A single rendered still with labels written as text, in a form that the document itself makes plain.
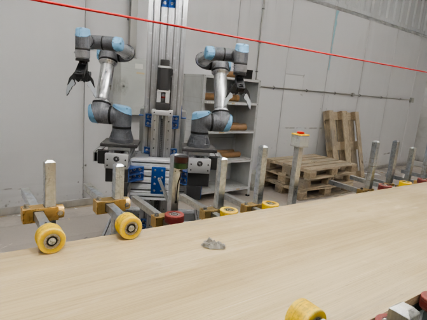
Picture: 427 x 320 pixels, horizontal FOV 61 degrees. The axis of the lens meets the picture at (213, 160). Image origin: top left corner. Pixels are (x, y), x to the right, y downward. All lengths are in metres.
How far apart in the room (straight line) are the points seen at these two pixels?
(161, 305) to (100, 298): 0.15
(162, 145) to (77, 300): 1.63
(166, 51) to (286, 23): 3.49
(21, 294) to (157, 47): 1.81
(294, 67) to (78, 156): 3.47
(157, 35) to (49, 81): 1.81
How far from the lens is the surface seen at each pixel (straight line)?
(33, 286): 1.08
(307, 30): 6.13
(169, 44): 2.50
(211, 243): 1.27
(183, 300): 0.99
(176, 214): 1.52
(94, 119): 2.38
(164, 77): 2.40
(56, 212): 1.42
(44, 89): 4.05
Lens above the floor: 1.44
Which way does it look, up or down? 11 degrees down
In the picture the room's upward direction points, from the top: 5 degrees clockwise
